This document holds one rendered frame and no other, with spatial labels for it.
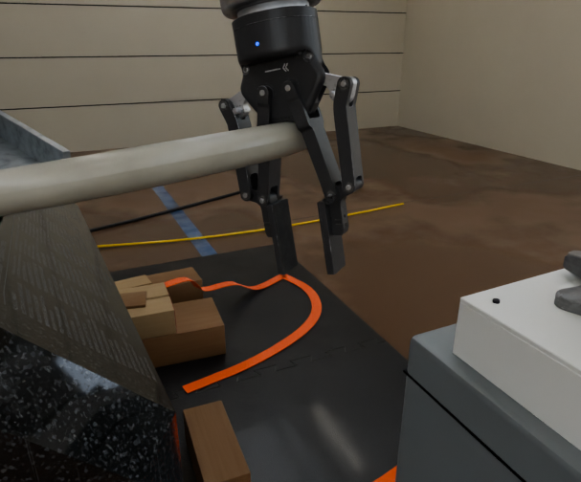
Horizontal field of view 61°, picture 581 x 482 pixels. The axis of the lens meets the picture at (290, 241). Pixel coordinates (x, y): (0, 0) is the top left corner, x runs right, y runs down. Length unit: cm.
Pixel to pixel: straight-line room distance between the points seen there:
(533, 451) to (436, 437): 16
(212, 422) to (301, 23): 127
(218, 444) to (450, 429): 91
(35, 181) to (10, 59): 566
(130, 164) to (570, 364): 43
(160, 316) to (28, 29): 451
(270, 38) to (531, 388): 43
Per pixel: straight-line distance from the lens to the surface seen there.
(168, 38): 613
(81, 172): 35
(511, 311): 62
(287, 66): 45
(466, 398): 64
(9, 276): 95
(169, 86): 615
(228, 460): 144
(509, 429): 60
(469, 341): 64
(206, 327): 194
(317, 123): 45
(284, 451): 162
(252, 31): 44
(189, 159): 36
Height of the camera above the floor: 117
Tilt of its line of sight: 22 degrees down
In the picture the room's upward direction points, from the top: straight up
